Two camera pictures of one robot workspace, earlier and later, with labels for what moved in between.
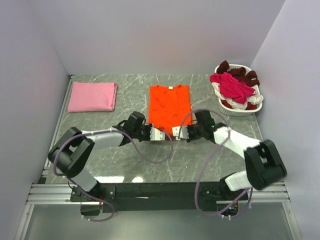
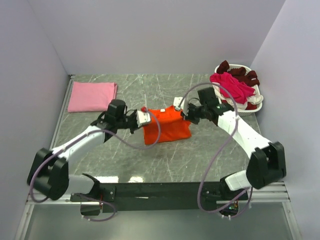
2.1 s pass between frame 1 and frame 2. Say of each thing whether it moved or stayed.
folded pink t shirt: stayed
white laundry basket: stayed
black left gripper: moved
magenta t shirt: stayed
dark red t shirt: stayed
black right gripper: moved
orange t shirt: moved
